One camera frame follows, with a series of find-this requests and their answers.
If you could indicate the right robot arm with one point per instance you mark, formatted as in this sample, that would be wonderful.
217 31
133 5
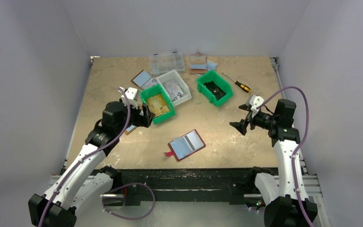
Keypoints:
287 203

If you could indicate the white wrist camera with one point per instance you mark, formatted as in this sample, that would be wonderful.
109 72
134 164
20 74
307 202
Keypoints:
254 103
129 95

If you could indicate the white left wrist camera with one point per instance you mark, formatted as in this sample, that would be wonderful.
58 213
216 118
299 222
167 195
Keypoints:
129 95

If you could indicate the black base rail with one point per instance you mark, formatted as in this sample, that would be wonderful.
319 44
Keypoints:
186 185

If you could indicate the silver VIP card stack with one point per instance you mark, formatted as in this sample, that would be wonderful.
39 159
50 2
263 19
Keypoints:
174 90

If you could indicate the brown open card holder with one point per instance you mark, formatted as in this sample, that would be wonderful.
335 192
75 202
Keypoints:
144 80

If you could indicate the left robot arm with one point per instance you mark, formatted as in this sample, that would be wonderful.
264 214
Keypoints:
62 202

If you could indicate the yellow black screwdriver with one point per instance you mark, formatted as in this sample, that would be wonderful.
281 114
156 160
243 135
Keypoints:
242 86

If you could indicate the clear compartment organizer box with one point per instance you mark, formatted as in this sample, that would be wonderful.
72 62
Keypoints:
163 63

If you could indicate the green bin with black cards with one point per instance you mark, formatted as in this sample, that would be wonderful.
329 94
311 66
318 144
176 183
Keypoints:
225 86

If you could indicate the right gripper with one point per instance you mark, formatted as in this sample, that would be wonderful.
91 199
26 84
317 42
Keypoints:
249 119

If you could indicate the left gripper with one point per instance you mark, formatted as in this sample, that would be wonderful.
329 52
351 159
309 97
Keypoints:
141 120

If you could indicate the tan open card holder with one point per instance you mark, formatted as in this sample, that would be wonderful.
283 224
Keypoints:
130 129

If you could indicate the red card holder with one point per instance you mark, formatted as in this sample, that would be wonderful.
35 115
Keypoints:
179 149

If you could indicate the white plastic bin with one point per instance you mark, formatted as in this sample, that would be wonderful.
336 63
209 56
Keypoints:
174 75

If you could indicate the black VIP card stack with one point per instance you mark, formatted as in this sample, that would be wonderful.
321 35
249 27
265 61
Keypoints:
215 90

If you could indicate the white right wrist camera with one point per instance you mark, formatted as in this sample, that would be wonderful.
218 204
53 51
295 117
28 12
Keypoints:
254 103

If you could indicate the green bin with gold cards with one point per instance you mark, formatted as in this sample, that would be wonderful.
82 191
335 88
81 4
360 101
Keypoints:
155 90

